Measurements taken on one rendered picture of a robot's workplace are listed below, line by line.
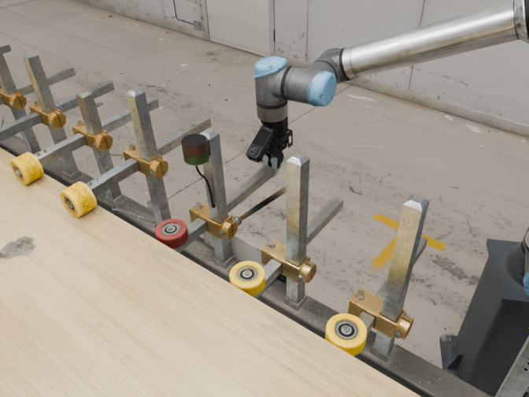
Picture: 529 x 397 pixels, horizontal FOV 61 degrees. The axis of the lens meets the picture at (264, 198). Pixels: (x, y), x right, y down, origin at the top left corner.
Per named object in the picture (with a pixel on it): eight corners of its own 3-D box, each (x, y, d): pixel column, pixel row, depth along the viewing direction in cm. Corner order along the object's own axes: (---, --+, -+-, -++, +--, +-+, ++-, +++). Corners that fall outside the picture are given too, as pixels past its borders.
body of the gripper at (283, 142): (294, 146, 141) (293, 112, 133) (277, 160, 136) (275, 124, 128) (274, 139, 145) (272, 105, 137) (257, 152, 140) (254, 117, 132)
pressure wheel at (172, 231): (177, 244, 125) (171, 213, 117) (198, 257, 121) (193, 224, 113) (155, 261, 120) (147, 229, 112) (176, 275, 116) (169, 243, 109)
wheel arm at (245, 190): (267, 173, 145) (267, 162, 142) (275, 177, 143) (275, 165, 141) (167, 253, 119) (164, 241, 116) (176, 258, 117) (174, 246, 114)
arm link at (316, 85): (341, 64, 120) (298, 57, 125) (324, 80, 112) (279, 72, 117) (338, 96, 126) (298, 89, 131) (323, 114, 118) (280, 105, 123)
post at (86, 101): (121, 212, 163) (84, 87, 134) (127, 216, 162) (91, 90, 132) (113, 217, 161) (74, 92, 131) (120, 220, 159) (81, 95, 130)
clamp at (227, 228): (203, 213, 131) (201, 200, 128) (238, 232, 124) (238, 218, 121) (189, 224, 127) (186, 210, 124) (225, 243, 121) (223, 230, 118)
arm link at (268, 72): (279, 69, 116) (246, 64, 120) (281, 113, 124) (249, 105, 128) (295, 56, 123) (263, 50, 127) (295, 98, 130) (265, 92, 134)
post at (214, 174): (225, 265, 137) (208, 126, 107) (234, 271, 135) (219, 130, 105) (217, 272, 135) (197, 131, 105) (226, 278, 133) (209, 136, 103)
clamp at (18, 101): (11, 95, 174) (5, 83, 171) (30, 105, 167) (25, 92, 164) (-5, 102, 170) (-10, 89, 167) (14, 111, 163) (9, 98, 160)
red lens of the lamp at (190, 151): (195, 139, 107) (194, 131, 106) (213, 146, 104) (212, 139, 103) (176, 150, 103) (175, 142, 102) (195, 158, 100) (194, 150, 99)
